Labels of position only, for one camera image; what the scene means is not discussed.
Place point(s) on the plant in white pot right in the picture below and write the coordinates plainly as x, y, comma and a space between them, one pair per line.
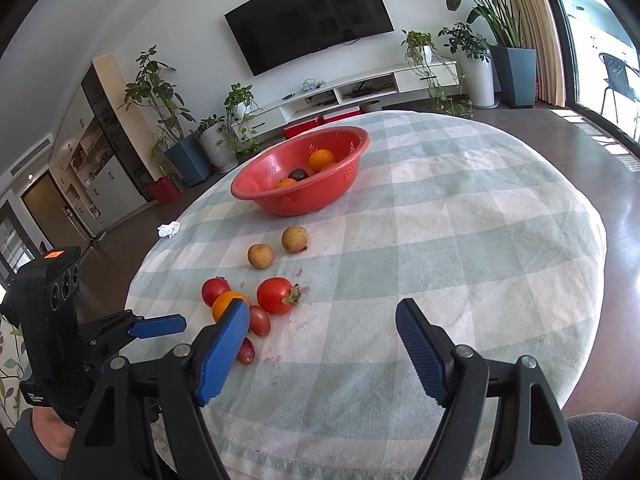
471, 50

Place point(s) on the beige curtain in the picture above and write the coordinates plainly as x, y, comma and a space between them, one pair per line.
541, 35

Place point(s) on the dark plum in bowl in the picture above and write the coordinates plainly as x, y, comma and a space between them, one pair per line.
298, 174

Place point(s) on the white tv console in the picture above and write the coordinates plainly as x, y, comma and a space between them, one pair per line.
393, 85

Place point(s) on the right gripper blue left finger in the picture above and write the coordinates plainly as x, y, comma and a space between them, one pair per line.
216, 348

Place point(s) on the tall plant blue pot left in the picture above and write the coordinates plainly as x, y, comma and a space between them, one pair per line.
173, 149

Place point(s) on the large red tomato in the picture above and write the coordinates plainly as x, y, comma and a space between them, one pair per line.
277, 295

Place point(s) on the pothos plant on console left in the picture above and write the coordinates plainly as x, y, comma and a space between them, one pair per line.
240, 137

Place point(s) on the trailing pothos on console right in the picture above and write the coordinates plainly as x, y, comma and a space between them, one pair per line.
425, 67

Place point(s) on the balcony chair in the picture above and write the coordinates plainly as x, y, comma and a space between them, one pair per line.
621, 78

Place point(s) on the brown longan fruit left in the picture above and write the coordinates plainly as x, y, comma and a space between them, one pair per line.
260, 256

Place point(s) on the crumpled white tissue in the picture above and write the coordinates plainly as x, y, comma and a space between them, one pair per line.
168, 230

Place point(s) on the checkered green white tablecloth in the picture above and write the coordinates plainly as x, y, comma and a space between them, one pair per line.
488, 238

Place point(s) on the plant in white ribbed pot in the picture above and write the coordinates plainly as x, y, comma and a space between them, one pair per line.
213, 137

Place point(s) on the orange tangerine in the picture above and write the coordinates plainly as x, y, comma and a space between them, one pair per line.
320, 159
223, 302

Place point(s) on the tall plant blue pot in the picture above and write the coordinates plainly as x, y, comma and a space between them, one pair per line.
500, 30
173, 149

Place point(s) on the orange tangerine bowl front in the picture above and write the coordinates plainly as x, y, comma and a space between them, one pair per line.
283, 183

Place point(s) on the small red bin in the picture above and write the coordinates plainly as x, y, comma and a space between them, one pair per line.
165, 191

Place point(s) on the tall plant blue pot right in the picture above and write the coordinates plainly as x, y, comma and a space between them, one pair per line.
500, 30

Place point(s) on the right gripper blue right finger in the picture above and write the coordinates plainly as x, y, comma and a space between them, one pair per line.
429, 350

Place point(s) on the wooden cabinet wall unit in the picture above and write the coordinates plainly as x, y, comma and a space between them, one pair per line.
101, 159

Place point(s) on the red plastic colander bowl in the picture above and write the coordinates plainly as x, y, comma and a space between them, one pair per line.
254, 183

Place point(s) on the small red tomato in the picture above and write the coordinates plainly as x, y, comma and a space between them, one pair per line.
213, 288

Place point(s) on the wall mounted black television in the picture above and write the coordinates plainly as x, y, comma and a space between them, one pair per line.
271, 33

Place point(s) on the brown longan fruit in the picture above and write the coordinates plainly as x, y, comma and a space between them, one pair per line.
295, 239
260, 256

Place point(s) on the brown longan fruit right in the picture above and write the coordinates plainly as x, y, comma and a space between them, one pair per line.
295, 239

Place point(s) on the red storage box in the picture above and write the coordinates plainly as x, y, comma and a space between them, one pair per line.
300, 127

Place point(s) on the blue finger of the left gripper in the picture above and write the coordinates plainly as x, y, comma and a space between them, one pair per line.
157, 327

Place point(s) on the red grape tomato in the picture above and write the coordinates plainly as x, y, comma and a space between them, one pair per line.
260, 324
247, 353

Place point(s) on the orange tangerine in bowl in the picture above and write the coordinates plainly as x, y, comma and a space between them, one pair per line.
320, 159

